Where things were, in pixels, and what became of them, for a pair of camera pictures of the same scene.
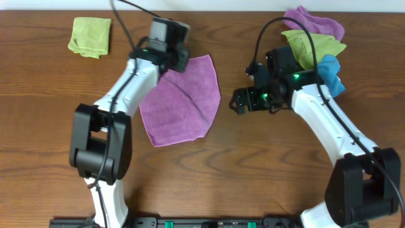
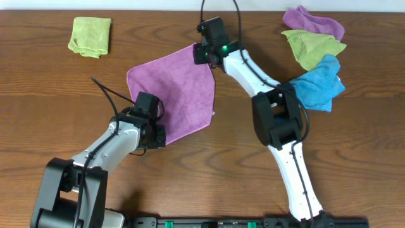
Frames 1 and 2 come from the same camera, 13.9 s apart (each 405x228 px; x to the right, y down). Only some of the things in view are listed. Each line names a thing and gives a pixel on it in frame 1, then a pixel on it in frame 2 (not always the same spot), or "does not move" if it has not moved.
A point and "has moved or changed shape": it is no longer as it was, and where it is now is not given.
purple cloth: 182,106 has moved or changed shape
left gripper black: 183,65 -> 161,141
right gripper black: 250,92 -> 199,59
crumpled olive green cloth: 302,45 does not move
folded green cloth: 90,36 does not move
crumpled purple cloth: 314,24 does not move
